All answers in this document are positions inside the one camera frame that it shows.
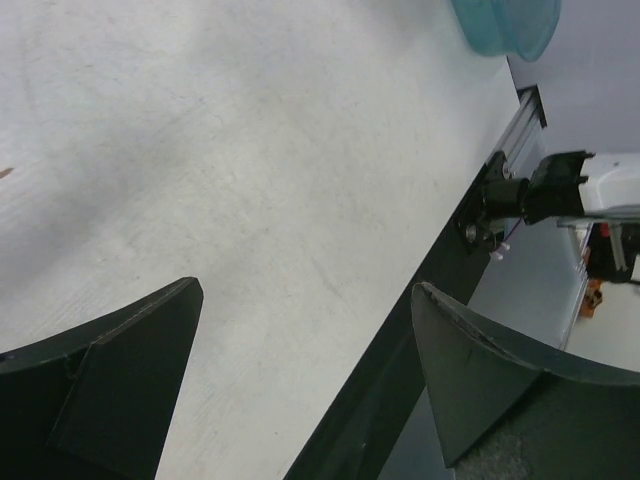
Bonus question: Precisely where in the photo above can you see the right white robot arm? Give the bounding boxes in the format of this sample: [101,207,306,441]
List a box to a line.
[481,150,639,225]

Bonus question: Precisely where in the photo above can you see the teal plastic tray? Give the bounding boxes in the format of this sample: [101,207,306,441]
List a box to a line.
[451,0,562,62]

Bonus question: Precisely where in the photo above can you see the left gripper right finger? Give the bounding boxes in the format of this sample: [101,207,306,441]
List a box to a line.
[411,283,639,479]

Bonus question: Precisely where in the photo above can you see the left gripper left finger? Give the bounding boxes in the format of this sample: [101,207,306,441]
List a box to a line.
[1,277,203,479]

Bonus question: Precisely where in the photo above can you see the aluminium front frame rail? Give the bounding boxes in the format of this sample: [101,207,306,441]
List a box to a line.
[494,84,547,178]

